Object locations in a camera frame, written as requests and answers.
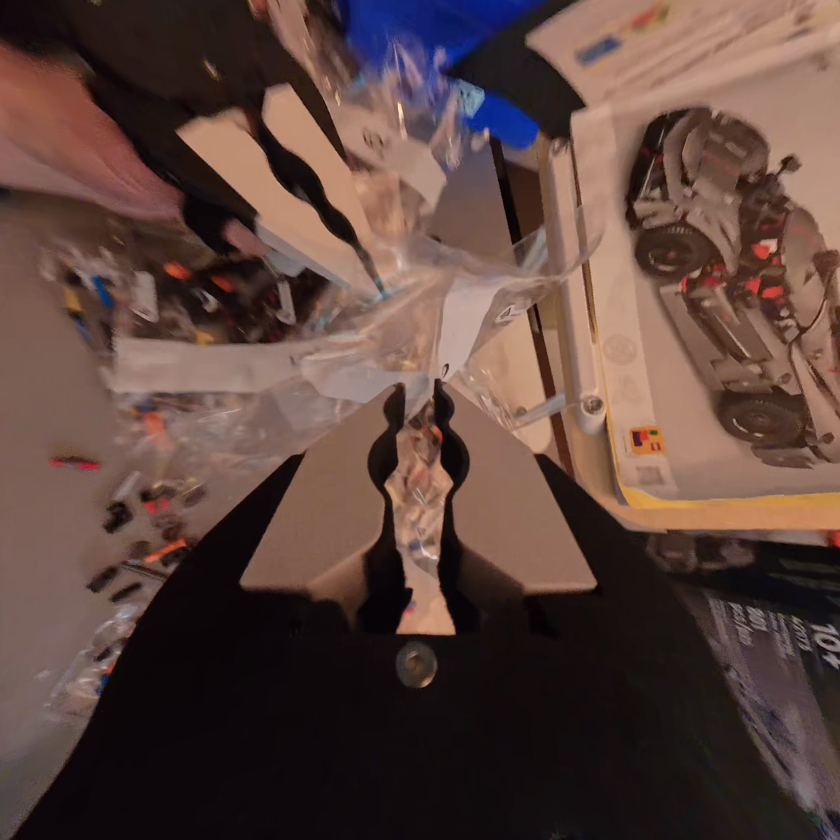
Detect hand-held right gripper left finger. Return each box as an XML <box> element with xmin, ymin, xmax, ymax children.
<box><xmin>239</xmin><ymin>384</ymin><xmax>408</xmax><ymax>632</ymax></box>

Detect blue plastic bin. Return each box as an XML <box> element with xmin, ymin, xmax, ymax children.
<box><xmin>341</xmin><ymin>0</ymin><xmax>555</xmax><ymax>151</ymax></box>

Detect clear bag long dark parts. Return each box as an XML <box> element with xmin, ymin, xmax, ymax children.
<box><xmin>276</xmin><ymin>0</ymin><xmax>490</xmax><ymax>221</ymax></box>

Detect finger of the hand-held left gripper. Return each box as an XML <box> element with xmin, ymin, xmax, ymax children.
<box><xmin>175</xmin><ymin>107</ymin><xmax>382</xmax><ymax>296</ymax></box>
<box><xmin>261</xmin><ymin>83</ymin><xmax>388</xmax><ymax>293</ymax></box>

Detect person's left hand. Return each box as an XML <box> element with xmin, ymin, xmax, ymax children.
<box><xmin>0</xmin><ymin>41</ymin><xmax>271</xmax><ymax>258</ymax></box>

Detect white tapered rod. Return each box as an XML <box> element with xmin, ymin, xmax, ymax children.
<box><xmin>508</xmin><ymin>392</ymin><xmax>608</xmax><ymax>437</ymax></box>

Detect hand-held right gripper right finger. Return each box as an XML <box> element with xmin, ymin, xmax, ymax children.
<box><xmin>433</xmin><ymin>379</ymin><xmax>598</xmax><ymax>632</ymax></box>

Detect instruction booklet stack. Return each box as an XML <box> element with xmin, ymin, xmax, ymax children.
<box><xmin>525</xmin><ymin>0</ymin><xmax>840</xmax><ymax>509</ymax></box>

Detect small zip bag colourful parts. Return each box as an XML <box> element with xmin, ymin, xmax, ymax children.
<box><xmin>36</xmin><ymin>600</ymin><xmax>135</xmax><ymax>719</ymax></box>

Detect numbered clear plastic bag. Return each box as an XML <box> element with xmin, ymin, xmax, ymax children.
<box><xmin>98</xmin><ymin>259</ymin><xmax>401</xmax><ymax>401</ymax></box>

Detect black lego set box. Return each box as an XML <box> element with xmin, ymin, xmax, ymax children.
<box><xmin>646</xmin><ymin>532</ymin><xmax>840</xmax><ymax>840</ymax></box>

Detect scattered loose lego pieces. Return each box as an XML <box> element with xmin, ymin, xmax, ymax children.
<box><xmin>85</xmin><ymin>472</ymin><xmax>207</xmax><ymax>605</ymax></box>

